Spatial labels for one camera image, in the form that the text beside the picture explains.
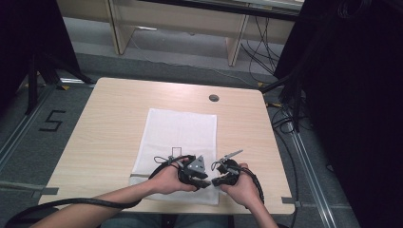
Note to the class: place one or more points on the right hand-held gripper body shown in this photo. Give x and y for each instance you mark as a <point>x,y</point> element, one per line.
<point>229,171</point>

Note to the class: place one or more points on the light wooden bench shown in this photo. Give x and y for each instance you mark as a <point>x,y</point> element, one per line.
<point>177,19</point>

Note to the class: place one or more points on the person's right hand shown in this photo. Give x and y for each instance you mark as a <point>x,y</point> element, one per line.
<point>242,190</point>

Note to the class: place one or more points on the white mesh laundry bag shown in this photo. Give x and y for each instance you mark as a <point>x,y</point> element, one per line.
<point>180,129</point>

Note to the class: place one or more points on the aluminium floor rail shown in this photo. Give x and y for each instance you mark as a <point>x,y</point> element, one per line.
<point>312,177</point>
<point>22,126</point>

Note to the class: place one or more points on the black metal stand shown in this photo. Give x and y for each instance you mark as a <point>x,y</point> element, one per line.
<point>291,91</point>
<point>33,85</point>

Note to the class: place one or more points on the person's left hand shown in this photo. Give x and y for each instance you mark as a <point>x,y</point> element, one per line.
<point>168,180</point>

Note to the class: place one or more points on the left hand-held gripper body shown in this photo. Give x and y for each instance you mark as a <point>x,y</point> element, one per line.
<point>195,166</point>

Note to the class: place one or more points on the black curtain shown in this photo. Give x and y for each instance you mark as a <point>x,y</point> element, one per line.
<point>28,38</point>
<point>355,95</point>

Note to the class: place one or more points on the grey tape strip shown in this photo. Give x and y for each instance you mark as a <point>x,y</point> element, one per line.
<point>28,188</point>
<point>290,201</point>

